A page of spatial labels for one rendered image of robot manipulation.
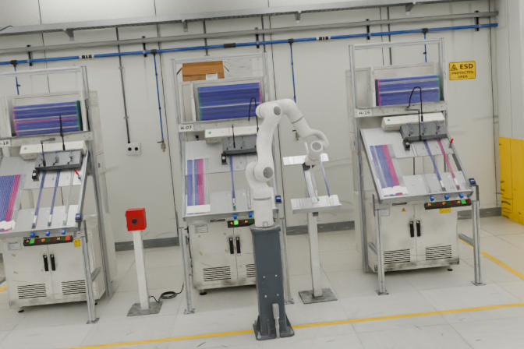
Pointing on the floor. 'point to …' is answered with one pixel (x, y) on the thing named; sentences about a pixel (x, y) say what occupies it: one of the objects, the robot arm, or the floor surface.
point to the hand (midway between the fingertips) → (310, 165)
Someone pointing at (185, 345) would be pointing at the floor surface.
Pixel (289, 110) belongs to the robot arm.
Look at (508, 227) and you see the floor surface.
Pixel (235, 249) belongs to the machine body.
